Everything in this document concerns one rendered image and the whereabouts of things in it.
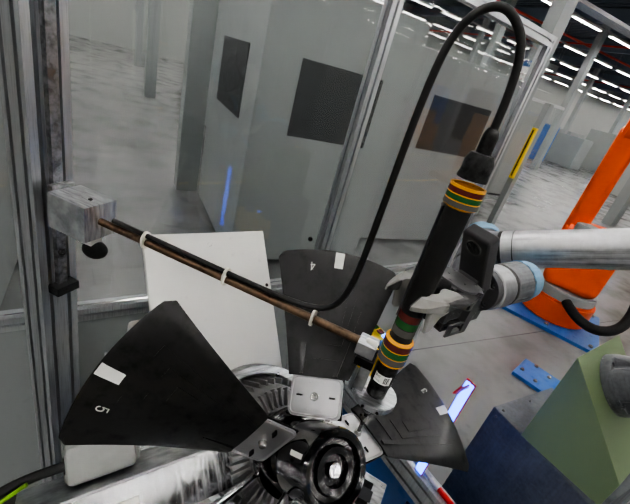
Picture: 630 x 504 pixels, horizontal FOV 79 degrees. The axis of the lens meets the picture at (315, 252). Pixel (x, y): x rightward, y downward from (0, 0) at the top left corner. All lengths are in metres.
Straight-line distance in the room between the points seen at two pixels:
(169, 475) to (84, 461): 0.12
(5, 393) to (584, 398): 1.48
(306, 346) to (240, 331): 0.20
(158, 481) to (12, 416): 0.81
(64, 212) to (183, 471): 0.49
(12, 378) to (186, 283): 0.67
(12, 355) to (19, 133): 0.64
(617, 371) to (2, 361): 1.53
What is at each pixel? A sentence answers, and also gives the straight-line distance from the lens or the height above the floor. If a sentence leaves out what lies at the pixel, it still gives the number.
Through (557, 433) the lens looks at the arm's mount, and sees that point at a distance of 1.21.
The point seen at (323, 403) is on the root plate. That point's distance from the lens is 0.67.
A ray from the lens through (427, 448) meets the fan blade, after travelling 0.82.
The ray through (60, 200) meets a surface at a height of 1.41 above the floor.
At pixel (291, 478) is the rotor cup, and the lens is 0.63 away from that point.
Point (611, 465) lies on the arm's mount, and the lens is 1.19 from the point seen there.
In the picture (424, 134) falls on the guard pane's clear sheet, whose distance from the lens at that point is 1.54.
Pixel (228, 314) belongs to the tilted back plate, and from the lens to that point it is 0.83.
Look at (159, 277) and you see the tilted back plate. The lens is 0.79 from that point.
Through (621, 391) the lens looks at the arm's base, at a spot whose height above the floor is 1.24.
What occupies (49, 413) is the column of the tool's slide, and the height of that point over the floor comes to 0.81.
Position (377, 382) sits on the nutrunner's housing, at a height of 1.33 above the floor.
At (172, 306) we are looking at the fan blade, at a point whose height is 1.43.
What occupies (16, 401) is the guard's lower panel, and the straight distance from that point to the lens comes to 1.41.
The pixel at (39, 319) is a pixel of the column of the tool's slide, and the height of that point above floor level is 1.10.
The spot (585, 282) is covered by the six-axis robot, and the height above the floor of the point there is 0.54.
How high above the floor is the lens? 1.74
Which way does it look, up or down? 26 degrees down
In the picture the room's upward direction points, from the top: 16 degrees clockwise
